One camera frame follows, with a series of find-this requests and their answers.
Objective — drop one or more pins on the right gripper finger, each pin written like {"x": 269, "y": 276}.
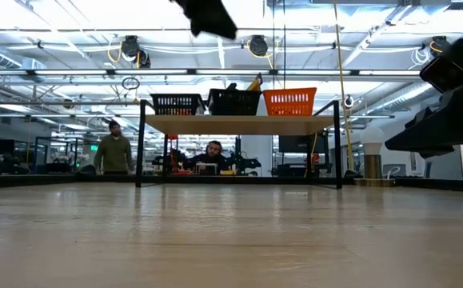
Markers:
{"x": 451, "y": 128}
{"x": 459, "y": 64}

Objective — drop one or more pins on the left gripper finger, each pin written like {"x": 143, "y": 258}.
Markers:
{"x": 211, "y": 18}

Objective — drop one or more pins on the yellow green crayon box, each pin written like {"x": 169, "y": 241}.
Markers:
{"x": 256, "y": 84}

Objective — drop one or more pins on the black slotted plastic basket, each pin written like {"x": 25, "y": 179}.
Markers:
{"x": 233, "y": 104}
{"x": 177, "y": 105}

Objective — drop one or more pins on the orange slotted plastic basket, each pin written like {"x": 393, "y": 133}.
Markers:
{"x": 289, "y": 102}

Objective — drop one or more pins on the long ceiling light bar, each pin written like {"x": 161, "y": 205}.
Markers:
{"x": 231, "y": 72}

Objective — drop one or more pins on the wooden riser shelf black legs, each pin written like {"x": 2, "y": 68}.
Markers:
{"x": 235, "y": 125}

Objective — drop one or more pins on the person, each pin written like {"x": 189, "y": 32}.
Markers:
{"x": 213, "y": 154}
{"x": 113, "y": 154}

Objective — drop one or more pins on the black background monitor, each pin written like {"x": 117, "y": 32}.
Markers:
{"x": 301, "y": 144}

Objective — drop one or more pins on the black aluminium table frame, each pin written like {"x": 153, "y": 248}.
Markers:
{"x": 55, "y": 181}

